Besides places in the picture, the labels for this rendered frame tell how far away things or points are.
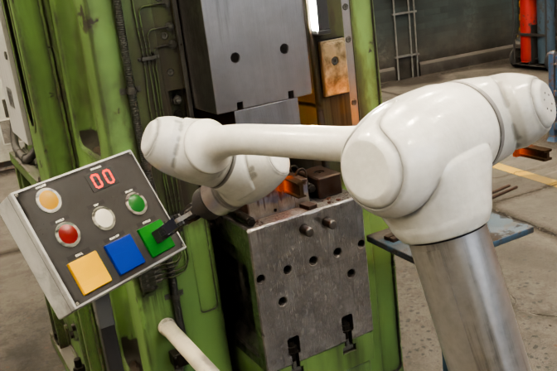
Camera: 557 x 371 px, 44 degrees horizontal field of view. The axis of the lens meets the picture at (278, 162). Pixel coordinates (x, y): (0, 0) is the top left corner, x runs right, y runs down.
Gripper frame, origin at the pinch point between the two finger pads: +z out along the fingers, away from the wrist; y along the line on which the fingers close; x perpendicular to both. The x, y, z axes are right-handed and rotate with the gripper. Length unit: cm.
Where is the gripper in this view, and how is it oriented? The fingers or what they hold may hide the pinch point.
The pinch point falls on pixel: (164, 231)
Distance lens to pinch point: 163.0
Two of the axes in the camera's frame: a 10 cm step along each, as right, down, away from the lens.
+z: -6.4, 4.2, 6.4
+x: -5.1, -8.6, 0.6
